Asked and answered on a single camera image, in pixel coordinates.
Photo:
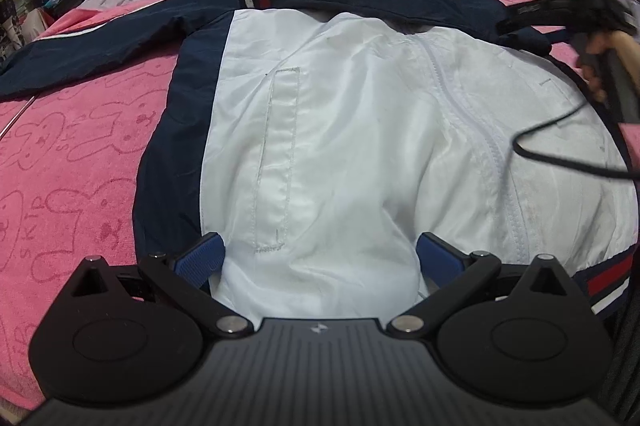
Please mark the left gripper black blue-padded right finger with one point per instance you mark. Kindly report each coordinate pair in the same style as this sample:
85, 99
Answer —
516, 335

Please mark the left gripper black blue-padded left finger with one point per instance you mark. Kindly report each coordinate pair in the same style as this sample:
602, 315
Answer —
119, 334

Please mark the navy and white jacket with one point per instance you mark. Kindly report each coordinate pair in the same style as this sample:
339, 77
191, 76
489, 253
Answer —
350, 130

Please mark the person's right hand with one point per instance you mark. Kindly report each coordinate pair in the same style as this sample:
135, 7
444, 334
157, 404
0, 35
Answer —
623, 45

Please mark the thin metal rod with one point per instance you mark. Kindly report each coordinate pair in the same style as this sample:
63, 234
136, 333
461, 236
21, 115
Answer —
9, 125

